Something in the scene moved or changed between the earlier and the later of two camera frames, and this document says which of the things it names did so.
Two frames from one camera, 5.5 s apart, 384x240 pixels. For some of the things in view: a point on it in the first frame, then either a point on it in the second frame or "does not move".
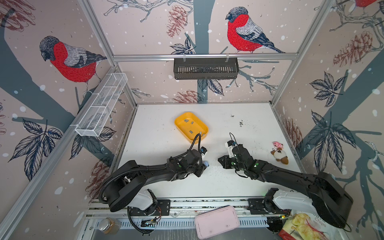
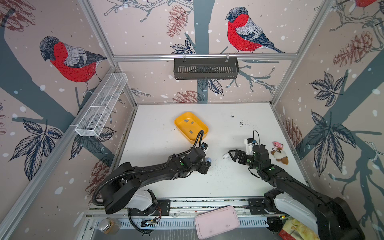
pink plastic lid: (216, 222) does not move
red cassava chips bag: (308, 225) does not move
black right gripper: (224, 161) -> (242, 153)
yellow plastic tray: (188, 125) does not move
